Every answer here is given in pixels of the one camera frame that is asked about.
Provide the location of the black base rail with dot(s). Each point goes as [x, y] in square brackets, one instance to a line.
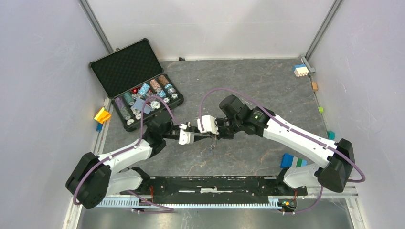
[215, 189]

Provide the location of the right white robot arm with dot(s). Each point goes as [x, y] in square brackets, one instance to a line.
[332, 161]

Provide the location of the black poker chip case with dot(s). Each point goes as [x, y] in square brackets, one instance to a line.
[135, 81]

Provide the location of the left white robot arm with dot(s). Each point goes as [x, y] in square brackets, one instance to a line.
[95, 177]

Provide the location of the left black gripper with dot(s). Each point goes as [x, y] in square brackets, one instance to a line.
[198, 138]

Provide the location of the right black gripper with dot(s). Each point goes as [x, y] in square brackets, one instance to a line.
[221, 135]

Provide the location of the metal key organizer plate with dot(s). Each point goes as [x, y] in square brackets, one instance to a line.
[213, 142]

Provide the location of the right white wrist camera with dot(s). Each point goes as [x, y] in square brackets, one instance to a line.
[206, 124]

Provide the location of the teal small block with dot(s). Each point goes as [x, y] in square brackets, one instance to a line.
[331, 135]

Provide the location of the grey slotted cable duct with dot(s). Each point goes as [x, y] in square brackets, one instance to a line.
[134, 202]

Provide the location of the small blue block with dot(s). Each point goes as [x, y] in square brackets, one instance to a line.
[99, 127]

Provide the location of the yellow orange toy block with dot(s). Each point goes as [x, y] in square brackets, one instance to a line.
[102, 115]

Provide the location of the orange small block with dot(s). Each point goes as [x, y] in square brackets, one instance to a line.
[314, 86]

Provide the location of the blue white toy brick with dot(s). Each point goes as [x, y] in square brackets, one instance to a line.
[300, 70]

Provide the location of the blue green brick stack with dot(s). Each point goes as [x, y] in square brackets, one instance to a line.
[291, 161]

